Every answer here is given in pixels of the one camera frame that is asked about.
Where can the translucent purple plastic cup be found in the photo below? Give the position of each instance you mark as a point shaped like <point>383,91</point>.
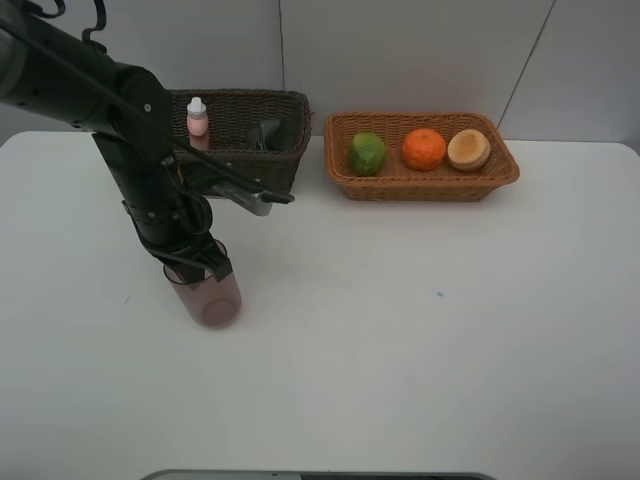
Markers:
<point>214,303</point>

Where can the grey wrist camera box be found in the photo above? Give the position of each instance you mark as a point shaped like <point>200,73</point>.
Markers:
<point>248,200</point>

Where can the pink bottle white cap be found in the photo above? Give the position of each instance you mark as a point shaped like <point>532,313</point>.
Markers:
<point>198,124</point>

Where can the dark grey pump bottle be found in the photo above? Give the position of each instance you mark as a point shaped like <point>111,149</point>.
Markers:
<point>271,135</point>

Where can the dark brown wicker basket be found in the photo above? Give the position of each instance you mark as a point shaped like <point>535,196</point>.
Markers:
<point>232,112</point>

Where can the red orange peach fruit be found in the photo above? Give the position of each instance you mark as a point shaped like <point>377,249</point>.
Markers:
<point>468,150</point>

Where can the orange mandarin fruit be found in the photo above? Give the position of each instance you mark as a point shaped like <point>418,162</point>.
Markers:
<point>423,149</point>

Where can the orange wicker basket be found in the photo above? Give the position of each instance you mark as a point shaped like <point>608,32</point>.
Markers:
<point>396,181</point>

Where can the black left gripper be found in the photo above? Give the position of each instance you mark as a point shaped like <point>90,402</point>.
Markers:
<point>175,228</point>

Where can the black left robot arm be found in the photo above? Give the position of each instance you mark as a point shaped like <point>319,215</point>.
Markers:
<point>128,112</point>

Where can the green lime fruit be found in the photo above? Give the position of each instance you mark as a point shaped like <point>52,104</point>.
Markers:
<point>367,154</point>

